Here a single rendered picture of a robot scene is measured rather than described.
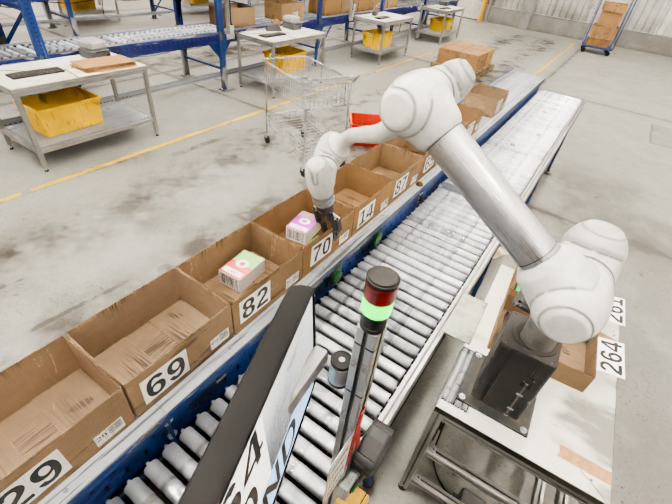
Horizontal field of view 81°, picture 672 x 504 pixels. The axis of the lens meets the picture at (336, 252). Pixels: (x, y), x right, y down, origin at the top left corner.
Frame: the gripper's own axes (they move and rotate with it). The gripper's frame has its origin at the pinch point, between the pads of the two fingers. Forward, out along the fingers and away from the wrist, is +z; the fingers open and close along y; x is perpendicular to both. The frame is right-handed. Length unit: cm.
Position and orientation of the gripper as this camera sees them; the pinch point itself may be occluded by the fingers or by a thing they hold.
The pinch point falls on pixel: (330, 231)
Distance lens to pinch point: 173.9
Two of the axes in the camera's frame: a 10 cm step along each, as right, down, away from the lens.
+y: 8.2, 4.1, -3.9
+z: 1.1, 5.6, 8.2
